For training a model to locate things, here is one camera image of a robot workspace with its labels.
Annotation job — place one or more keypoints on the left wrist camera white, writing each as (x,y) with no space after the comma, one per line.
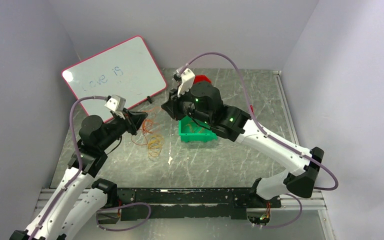
(116,105)

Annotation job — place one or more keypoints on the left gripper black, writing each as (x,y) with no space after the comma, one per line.
(133,119)

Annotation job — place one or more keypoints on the green plastic bin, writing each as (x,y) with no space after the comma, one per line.
(194,131)

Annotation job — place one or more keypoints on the aluminium rail frame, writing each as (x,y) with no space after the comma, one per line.
(256,218)

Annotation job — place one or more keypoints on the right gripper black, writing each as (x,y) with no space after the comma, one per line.
(173,104)

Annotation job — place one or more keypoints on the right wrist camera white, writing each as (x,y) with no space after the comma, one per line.
(186,81)

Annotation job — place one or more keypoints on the red plastic bin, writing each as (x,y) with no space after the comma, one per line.
(201,78)

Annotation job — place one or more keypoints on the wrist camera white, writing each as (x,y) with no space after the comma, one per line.
(116,105)
(186,81)

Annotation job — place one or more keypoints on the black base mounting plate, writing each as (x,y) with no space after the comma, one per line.
(179,203)

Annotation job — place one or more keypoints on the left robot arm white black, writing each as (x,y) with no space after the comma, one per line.
(76,172)

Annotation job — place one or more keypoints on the whiteboard with pink frame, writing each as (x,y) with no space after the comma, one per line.
(127,69)

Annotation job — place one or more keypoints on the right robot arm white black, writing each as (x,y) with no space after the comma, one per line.
(203,103)

